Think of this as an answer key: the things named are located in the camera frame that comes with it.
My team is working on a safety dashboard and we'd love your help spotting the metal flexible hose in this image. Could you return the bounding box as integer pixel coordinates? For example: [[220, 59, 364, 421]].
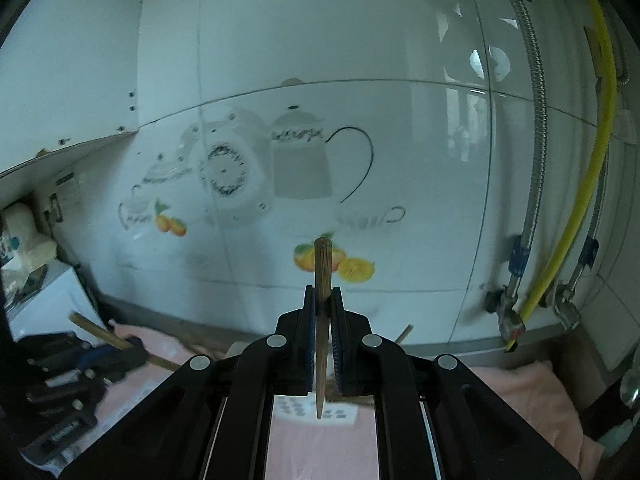
[[474, 0, 549, 261], [562, 157, 610, 306]]

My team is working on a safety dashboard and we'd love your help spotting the pink printed towel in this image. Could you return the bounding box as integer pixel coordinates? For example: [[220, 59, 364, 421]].
[[94, 322, 607, 480]]

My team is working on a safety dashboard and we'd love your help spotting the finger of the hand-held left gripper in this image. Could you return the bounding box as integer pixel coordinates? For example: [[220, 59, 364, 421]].
[[79, 335, 152, 380]]

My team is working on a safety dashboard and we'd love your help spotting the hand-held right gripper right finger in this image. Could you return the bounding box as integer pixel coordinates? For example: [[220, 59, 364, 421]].
[[330, 285, 582, 480]]

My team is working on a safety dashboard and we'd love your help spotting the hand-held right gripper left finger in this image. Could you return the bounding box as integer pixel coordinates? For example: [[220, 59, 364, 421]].
[[61, 284, 318, 480]]

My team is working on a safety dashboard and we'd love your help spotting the white plastic utensil holder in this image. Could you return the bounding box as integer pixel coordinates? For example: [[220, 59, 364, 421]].
[[227, 341, 359, 427]]

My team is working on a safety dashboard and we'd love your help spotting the metal pipe valve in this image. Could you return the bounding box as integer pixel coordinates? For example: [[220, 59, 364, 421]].
[[484, 277, 527, 347], [549, 282, 582, 332]]

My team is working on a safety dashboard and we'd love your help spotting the cream plastic bag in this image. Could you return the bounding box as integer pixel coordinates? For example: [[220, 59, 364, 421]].
[[0, 201, 59, 275]]

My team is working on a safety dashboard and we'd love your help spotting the white appliance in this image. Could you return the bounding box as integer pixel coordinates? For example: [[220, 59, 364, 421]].
[[0, 259, 103, 347]]

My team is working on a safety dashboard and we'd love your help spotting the yellow gas hose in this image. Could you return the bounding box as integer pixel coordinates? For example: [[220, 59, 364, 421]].
[[504, 0, 619, 354]]

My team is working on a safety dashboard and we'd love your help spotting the white wall cabinet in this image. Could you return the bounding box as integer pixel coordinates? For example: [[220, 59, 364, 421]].
[[0, 0, 146, 178]]

